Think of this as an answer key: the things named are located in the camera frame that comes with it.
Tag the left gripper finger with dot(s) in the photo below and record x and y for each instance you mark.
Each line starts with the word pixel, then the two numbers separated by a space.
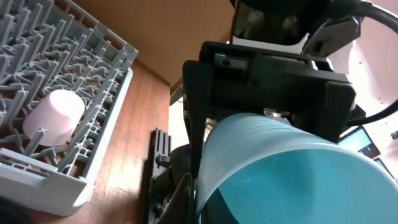
pixel 180 209

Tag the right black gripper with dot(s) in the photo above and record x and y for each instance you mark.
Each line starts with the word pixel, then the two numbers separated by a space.
pixel 229 79

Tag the blue plastic cup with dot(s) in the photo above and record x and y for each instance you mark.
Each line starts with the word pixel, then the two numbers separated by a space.
pixel 258 170

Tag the pink plastic cup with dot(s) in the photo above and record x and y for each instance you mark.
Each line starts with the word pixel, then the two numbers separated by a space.
pixel 58 114

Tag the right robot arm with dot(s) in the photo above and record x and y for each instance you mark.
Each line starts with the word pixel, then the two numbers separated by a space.
pixel 288 22

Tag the grey dishwasher rack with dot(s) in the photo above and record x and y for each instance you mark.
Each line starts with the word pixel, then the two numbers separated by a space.
pixel 48 46

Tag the laptop screen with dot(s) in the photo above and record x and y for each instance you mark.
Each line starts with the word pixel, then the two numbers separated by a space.
pixel 360 141

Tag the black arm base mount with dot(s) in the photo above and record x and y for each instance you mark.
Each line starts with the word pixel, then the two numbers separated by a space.
pixel 165 168

